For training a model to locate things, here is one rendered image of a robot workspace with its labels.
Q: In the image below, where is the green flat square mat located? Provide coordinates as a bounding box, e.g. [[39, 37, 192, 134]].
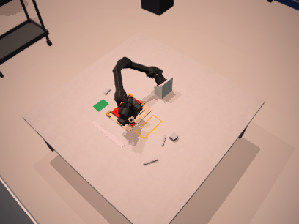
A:
[[93, 99, 108, 111]]

